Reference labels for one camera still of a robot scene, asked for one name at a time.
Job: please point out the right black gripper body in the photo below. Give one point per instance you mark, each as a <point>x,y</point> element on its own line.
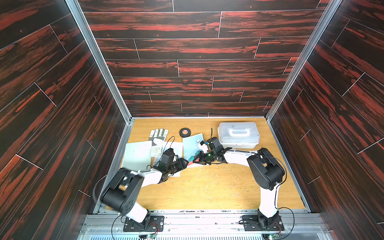
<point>205,157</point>

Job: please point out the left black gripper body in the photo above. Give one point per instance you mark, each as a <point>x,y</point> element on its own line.
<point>174,167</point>

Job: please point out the small teal cover notebook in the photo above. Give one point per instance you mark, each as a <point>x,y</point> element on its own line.
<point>190,148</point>

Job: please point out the large white spiral notebook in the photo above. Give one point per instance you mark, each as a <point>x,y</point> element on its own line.
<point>178,150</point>

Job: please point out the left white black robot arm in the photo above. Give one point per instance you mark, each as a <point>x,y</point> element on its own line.
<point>122,191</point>

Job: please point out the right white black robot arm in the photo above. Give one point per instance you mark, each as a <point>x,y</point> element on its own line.
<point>267,171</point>

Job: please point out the white plastic storage box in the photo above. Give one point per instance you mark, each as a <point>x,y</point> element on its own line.
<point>239,135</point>

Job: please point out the white grey work glove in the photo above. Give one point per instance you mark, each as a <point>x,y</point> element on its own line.
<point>157,137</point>

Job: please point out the black tape roll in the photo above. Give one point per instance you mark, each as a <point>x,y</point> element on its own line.
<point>185,132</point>

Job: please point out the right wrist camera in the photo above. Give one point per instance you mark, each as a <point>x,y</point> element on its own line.
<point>203,147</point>

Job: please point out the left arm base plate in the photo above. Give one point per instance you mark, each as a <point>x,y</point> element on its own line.
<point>150,224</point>

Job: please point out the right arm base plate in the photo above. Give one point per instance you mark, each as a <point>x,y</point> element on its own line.
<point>253,223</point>

